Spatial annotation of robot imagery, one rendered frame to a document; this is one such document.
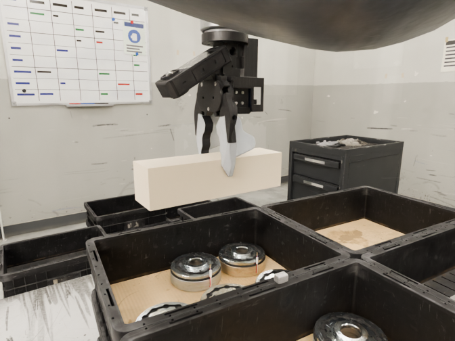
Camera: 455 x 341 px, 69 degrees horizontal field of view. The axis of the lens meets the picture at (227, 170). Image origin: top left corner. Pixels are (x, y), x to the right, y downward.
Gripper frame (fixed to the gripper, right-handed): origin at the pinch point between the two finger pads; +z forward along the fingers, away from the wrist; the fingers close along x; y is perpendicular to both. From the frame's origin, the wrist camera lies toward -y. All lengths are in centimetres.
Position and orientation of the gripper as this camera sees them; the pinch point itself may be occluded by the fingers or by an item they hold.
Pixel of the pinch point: (213, 166)
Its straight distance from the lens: 53.4
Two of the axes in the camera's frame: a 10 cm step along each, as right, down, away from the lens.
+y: 8.3, -1.2, 5.4
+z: -0.1, 9.8, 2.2
